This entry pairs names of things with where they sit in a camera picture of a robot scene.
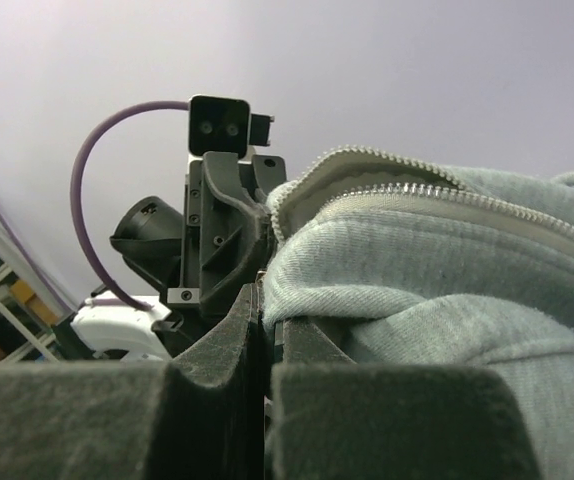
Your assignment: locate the white background shelving unit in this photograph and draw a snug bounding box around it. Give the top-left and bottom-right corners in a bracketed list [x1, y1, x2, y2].
[0, 223, 63, 363]

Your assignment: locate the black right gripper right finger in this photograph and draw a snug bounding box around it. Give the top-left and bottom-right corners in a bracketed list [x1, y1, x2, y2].
[271, 319, 541, 479]

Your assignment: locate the grey zip-up jacket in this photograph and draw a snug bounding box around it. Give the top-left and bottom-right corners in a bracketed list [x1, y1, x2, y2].
[264, 147, 574, 479]

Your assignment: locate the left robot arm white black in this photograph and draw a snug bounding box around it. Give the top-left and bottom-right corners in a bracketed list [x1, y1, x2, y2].
[54, 152, 286, 361]

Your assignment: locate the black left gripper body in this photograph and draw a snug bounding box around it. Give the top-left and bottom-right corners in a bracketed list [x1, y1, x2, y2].
[165, 152, 286, 319]

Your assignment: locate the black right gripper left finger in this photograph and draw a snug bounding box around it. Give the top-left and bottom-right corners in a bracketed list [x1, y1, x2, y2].
[0, 284, 264, 479]

